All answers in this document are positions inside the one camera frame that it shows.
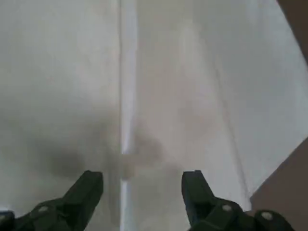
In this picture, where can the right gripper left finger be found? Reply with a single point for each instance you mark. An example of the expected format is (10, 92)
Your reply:
(72, 211)

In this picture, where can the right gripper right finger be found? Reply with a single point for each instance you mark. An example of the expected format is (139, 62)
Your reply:
(207, 216)

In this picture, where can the cream tablecloth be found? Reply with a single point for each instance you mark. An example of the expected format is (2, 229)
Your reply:
(72, 72)

